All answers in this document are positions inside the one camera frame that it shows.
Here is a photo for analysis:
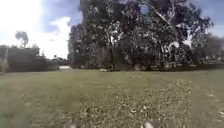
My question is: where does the green grass field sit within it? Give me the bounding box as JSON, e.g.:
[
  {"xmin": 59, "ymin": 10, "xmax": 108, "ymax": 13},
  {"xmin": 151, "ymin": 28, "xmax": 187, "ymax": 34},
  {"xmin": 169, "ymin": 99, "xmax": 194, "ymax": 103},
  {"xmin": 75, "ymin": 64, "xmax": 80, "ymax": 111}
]
[{"xmin": 0, "ymin": 68, "xmax": 224, "ymax": 128}]

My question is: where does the stand of tall dark trees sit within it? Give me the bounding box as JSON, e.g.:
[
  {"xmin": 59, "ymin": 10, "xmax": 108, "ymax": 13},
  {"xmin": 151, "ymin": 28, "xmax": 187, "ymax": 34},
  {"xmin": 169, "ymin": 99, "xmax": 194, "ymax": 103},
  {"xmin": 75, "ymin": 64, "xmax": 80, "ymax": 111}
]
[{"xmin": 67, "ymin": 0, "xmax": 224, "ymax": 72}]

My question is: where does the dark hedge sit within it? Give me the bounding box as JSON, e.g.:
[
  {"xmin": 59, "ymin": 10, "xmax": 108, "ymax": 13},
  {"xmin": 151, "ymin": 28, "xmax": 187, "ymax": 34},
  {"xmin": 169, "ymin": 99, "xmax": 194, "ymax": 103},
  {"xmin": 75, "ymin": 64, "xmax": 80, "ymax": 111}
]
[{"xmin": 0, "ymin": 45, "xmax": 61, "ymax": 73}]

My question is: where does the thin distant tree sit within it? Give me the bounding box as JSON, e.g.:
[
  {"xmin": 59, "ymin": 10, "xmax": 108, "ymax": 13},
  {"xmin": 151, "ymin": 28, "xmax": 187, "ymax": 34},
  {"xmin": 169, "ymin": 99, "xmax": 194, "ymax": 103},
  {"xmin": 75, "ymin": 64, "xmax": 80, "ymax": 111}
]
[{"xmin": 14, "ymin": 30, "xmax": 30, "ymax": 49}]

